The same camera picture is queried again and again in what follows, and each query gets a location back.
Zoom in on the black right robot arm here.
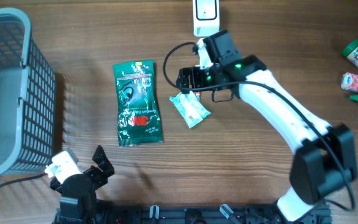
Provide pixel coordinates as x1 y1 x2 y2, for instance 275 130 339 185
173 30 358 223

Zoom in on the pale teal packet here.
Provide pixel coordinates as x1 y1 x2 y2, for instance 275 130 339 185
170 91 211 128

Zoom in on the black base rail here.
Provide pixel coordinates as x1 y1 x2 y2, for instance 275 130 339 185
55 203 333 224

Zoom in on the small red white packet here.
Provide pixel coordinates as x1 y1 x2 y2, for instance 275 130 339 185
341 72 358 92

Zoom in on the red stick packet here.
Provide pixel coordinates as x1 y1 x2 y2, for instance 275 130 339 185
195 91 200 101

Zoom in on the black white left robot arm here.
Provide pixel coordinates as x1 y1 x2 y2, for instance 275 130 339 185
45 146 115 223

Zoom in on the black left camera cable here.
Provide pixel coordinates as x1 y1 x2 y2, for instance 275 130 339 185
0 172 48 203

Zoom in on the white barcode scanner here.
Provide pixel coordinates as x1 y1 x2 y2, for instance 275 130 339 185
193 0 220 37

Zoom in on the green 3M product pouch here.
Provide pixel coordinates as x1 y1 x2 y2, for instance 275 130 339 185
112 60 163 147

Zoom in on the grey plastic mesh basket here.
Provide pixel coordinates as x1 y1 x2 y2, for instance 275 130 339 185
0 7 57 175

